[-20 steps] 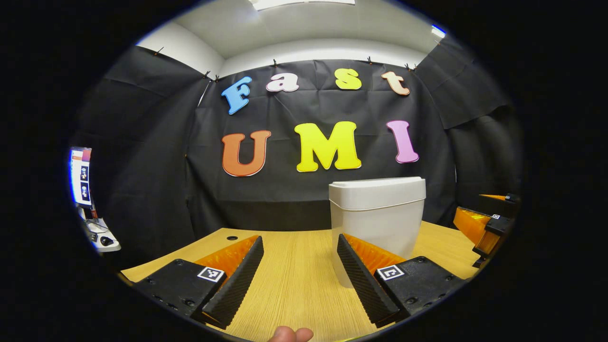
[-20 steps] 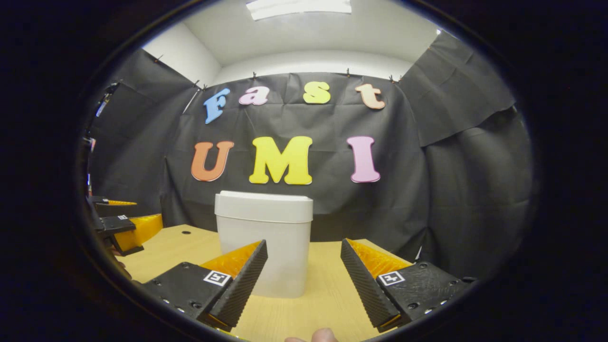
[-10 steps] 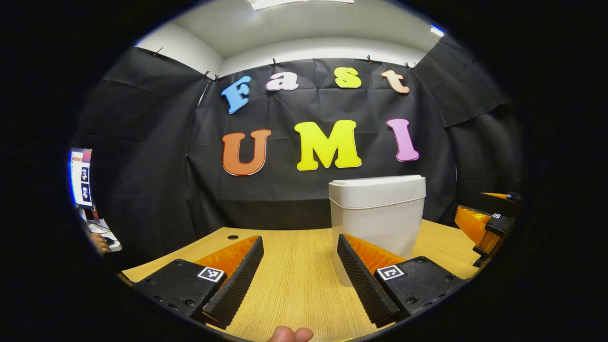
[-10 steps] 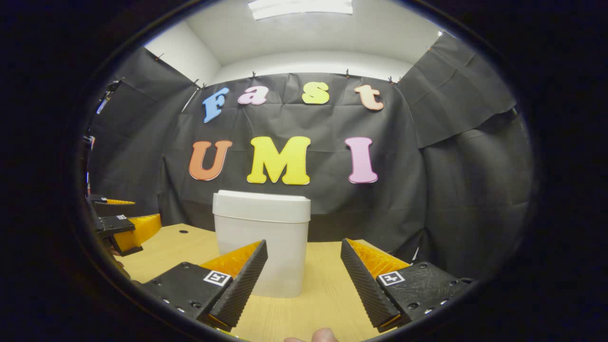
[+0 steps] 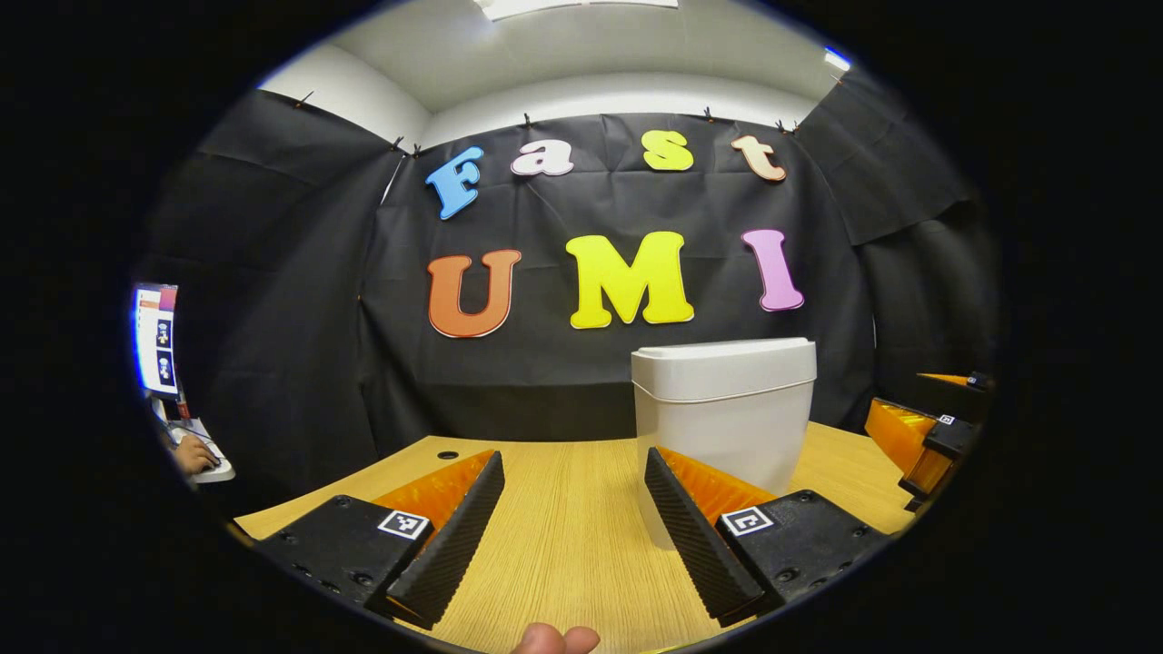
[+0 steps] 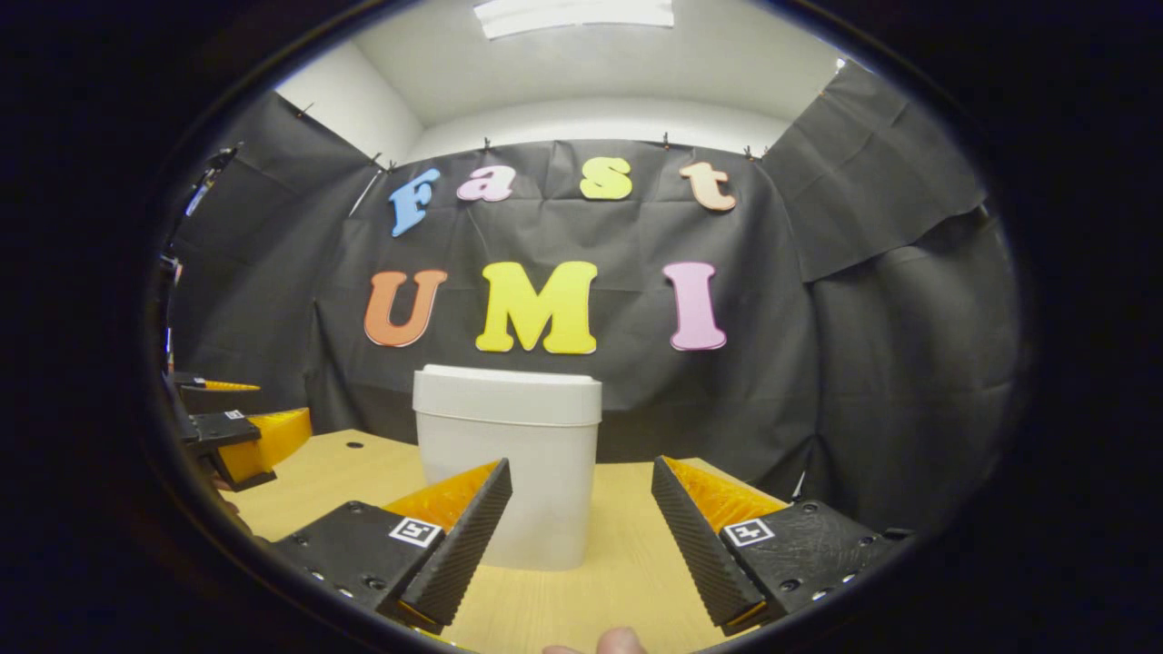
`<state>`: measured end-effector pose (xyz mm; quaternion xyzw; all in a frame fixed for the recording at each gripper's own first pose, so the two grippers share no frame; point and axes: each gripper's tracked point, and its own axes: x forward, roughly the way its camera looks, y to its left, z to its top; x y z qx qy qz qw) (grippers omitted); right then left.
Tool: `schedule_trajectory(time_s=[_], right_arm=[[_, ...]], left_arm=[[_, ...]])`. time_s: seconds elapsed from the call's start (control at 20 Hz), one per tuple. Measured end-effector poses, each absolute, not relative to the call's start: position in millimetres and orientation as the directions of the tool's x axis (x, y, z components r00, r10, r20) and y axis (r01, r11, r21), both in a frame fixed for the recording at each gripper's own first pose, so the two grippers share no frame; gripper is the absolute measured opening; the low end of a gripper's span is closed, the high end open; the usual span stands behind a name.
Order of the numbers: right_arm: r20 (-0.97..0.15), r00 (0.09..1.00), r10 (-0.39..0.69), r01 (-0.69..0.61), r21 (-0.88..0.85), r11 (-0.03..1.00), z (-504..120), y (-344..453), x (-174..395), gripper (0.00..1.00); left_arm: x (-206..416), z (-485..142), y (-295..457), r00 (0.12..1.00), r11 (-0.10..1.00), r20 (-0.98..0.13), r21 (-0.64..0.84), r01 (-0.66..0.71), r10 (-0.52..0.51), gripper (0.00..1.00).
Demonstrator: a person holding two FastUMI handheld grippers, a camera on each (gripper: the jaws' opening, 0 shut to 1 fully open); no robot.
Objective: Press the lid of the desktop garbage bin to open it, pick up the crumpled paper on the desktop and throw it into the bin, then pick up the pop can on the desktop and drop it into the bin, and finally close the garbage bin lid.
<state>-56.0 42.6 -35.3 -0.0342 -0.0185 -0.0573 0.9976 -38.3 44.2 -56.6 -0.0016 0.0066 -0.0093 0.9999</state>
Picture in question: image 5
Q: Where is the ceiling light panel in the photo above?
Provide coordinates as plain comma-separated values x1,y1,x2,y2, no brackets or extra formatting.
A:
472,0,681,21

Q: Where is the black backdrop cloth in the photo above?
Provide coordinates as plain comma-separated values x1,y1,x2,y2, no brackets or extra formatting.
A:
136,68,1000,519

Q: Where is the computer monitor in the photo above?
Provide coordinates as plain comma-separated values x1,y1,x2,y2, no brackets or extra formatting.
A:
134,283,180,401

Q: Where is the white side desk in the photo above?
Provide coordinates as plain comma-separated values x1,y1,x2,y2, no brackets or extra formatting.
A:
154,413,235,484

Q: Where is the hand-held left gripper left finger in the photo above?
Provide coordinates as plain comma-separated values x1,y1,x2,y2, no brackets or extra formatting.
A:
257,450,506,630

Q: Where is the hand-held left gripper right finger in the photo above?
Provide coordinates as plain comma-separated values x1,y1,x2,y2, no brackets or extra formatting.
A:
644,445,891,628

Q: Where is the white desktop garbage bin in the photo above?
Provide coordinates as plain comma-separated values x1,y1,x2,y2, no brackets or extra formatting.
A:
631,338,817,550

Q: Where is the wooden desktop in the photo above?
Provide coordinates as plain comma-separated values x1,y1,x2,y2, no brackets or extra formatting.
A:
238,422,919,654

